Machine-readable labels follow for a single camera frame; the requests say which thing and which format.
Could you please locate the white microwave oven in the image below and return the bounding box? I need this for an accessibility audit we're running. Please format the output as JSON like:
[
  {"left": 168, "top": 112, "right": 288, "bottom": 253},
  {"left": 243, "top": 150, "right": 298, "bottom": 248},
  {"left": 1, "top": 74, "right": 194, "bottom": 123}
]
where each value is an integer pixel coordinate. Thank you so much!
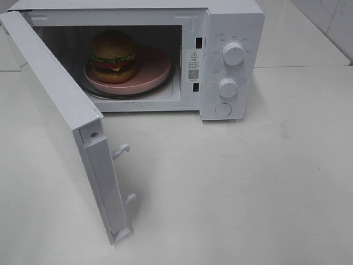
[{"left": 6, "top": 1, "right": 265, "bottom": 120}]

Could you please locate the glass microwave turntable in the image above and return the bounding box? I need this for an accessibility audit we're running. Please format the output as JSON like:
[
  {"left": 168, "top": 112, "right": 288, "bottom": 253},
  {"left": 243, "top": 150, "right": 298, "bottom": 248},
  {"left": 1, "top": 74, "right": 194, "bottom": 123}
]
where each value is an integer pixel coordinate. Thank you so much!
[{"left": 83, "top": 62, "right": 175, "bottom": 98}]

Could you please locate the white warning label sticker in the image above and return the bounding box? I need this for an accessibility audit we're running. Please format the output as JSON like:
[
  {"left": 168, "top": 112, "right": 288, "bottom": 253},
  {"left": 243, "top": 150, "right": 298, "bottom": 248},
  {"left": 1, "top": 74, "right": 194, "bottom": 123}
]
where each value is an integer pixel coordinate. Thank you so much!
[{"left": 186, "top": 49, "right": 201, "bottom": 81}]

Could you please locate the upper white power knob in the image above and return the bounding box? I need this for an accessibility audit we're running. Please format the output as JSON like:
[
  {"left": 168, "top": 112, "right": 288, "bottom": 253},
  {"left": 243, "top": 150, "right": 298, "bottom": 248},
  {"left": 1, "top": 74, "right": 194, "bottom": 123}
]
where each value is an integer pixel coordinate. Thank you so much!
[{"left": 222, "top": 40, "right": 245, "bottom": 66}]

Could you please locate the lower white timer knob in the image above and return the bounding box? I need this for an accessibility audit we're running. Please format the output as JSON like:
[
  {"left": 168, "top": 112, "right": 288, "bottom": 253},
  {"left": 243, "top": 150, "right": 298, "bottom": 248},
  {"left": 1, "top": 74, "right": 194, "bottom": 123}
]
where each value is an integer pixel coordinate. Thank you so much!
[{"left": 218, "top": 77, "right": 238, "bottom": 98}]

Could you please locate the burger with lettuce and tomato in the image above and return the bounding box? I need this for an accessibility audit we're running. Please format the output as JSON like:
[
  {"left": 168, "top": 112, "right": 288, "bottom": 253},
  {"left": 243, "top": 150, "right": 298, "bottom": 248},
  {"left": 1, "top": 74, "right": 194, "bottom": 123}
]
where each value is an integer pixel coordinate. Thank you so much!
[{"left": 90, "top": 29, "right": 138, "bottom": 83}]

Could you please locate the pink round plate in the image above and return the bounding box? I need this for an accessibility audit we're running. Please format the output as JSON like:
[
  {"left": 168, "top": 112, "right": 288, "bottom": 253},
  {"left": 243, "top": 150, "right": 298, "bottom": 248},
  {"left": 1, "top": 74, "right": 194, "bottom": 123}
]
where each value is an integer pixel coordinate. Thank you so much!
[{"left": 85, "top": 46, "right": 172, "bottom": 83}]

